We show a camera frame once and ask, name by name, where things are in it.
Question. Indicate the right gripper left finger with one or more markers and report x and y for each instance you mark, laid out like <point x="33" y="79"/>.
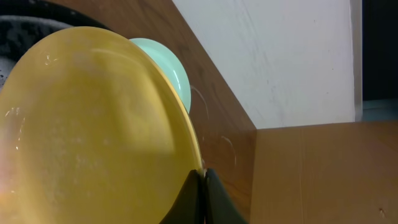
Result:
<point x="186" y="202"/>

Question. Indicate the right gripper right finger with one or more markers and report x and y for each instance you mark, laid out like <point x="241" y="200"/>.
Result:
<point x="219" y="206"/>

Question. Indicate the yellow plate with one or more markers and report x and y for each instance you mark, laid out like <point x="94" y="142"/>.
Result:
<point x="92" y="131"/>

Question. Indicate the mint green plate rear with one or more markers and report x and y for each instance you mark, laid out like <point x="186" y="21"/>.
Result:
<point x="170" y="65"/>

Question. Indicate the black round tray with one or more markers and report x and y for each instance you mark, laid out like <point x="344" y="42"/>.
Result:
<point x="25" y="22"/>

